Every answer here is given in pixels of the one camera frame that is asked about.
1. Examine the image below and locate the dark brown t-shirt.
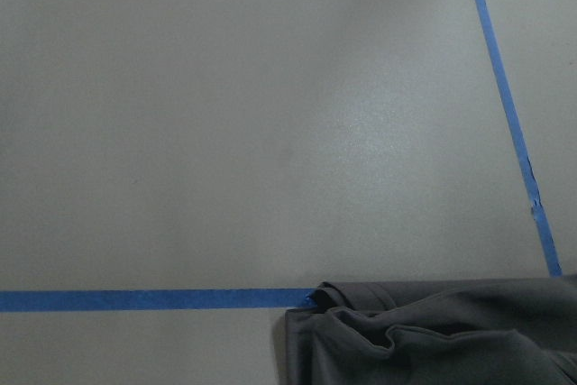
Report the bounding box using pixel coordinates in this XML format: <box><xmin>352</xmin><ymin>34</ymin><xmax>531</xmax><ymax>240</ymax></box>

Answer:
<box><xmin>285</xmin><ymin>275</ymin><xmax>576</xmax><ymax>384</ymax></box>

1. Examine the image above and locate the blue tape line crosswise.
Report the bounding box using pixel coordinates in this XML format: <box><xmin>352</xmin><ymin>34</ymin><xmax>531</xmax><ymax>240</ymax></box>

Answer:
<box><xmin>1</xmin><ymin>289</ymin><xmax>315</xmax><ymax>313</ymax></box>

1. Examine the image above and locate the blue tape line lengthwise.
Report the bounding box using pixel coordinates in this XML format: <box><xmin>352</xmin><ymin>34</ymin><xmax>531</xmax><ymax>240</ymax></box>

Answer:
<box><xmin>474</xmin><ymin>0</ymin><xmax>563</xmax><ymax>278</ymax></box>

